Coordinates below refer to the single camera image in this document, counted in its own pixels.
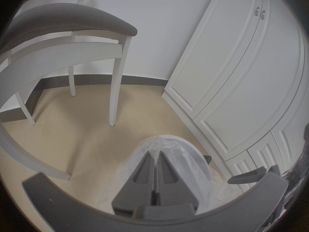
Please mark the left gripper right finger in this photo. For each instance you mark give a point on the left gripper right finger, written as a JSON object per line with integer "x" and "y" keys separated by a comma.
{"x": 176, "y": 190}

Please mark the white wardrobe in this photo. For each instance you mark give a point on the white wardrobe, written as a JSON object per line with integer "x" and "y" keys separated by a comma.
{"x": 229, "y": 69}

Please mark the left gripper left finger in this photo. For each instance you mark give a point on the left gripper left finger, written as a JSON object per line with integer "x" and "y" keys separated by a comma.
{"x": 135, "y": 190}

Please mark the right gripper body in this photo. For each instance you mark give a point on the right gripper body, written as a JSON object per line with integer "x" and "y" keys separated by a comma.
{"x": 275, "y": 169}

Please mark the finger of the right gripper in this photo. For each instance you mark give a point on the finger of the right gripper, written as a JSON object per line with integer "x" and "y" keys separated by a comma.
{"x": 251, "y": 175}

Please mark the clear plastic bag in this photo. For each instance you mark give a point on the clear plastic bag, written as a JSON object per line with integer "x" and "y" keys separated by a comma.
{"x": 125, "y": 173}

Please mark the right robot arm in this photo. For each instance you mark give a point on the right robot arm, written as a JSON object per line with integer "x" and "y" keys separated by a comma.
{"x": 295, "y": 177}

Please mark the white chair dark grey seat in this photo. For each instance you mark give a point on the white chair dark grey seat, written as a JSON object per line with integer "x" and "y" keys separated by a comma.
{"x": 72, "y": 20}

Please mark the white trash bin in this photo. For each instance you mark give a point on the white trash bin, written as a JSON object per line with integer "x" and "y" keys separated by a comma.
{"x": 196, "y": 155}

